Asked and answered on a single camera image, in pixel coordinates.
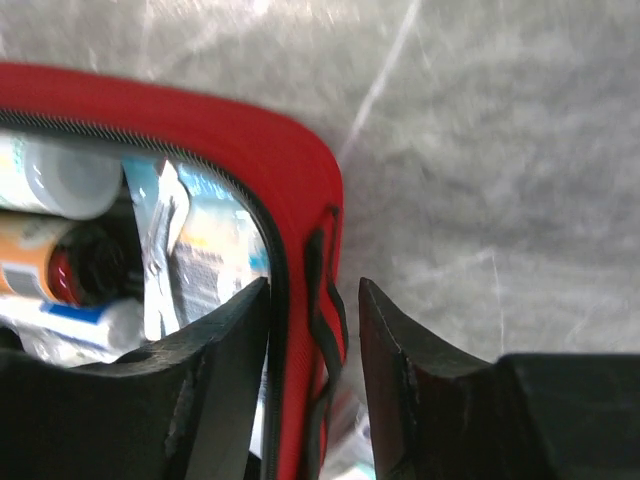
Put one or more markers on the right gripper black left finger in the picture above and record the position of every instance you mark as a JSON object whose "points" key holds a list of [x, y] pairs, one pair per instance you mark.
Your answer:
{"points": [[179, 408]]}

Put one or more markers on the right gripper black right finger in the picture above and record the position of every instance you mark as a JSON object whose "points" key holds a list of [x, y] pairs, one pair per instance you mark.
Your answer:
{"points": [[437, 412]]}

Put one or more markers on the white blue small tube box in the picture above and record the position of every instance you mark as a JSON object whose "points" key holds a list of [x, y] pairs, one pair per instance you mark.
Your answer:
{"points": [[73, 336]]}

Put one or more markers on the blue white gauze packet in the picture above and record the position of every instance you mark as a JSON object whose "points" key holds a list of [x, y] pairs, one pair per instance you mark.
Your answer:
{"points": [[200, 246]]}

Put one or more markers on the brown medicine bottle orange label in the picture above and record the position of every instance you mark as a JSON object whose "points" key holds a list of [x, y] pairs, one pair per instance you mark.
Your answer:
{"points": [[59, 260]]}

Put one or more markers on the white medicine bottle green label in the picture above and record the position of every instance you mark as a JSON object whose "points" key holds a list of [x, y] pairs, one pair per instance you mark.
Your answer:
{"points": [[44, 176]]}

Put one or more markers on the black red medicine kit case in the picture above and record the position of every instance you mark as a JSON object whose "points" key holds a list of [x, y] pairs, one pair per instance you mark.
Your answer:
{"points": [[290, 180]]}

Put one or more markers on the teal swab zip bag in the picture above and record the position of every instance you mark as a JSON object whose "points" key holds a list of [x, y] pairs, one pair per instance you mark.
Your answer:
{"points": [[349, 450]]}

